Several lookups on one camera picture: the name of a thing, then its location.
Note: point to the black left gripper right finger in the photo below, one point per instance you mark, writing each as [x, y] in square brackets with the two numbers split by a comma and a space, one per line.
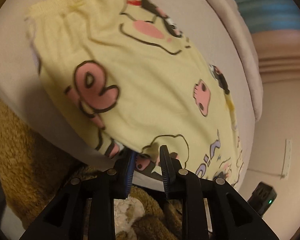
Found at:
[211, 209]

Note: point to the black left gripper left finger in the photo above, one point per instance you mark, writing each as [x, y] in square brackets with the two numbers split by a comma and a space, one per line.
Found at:
[83, 202]

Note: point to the yellow cartoon print pants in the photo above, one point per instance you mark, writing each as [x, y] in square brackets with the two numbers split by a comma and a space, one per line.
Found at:
[125, 77]

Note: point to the black device with green light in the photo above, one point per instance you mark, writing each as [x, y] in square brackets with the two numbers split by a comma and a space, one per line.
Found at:
[262, 197]

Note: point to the pink curtain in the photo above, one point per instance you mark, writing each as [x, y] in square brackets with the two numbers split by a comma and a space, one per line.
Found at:
[278, 55]

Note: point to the pink duvet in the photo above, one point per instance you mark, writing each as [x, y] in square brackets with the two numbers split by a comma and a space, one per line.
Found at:
[227, 11]

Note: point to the teal curtain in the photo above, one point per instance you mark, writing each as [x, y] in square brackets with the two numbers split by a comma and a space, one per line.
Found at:
[269, 15]

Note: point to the white wall power strip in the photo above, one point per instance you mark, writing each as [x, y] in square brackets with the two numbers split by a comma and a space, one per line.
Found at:
[287, 159]

